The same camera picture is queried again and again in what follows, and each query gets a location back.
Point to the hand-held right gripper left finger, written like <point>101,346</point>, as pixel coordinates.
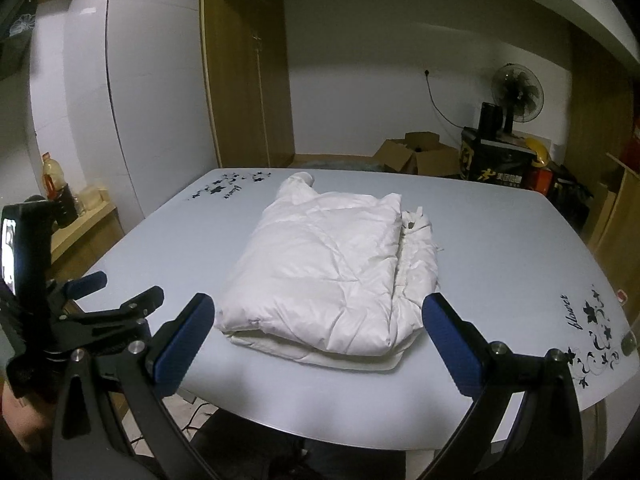
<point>185,340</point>

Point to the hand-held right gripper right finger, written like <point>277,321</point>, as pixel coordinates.
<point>450,345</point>

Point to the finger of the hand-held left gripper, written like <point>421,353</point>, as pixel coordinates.
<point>86,285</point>
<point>135,306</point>

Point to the white puffer jacket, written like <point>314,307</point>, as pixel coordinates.
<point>325,270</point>

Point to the person's left forearm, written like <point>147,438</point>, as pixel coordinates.
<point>17,420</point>

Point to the wooden side shelf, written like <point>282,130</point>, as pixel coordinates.
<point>87,235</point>

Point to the orange drink bottle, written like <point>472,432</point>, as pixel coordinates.
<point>54,177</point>

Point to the clear plastic jars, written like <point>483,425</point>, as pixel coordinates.
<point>91,200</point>

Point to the black yellow delivery box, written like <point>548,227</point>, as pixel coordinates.
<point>495,162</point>

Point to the orange red container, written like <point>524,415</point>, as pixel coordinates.
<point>541,177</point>

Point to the cardboard box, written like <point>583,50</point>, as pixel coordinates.
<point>415,157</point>

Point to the black bag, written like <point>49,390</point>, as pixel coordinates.
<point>570,195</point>

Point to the yellow helmet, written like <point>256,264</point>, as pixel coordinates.
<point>539,152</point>

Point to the grey blue cloth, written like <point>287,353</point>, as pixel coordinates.
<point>340,162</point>

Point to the leaning wooden board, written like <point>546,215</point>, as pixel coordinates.
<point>617,210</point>

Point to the black speaker box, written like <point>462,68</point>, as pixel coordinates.
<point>490,120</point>

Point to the wooden wardrobe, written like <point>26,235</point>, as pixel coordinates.
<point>245,80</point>

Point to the black standing fan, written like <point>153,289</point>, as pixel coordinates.
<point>517,92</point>

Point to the black floral wall panel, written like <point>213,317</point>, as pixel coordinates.
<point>17,30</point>

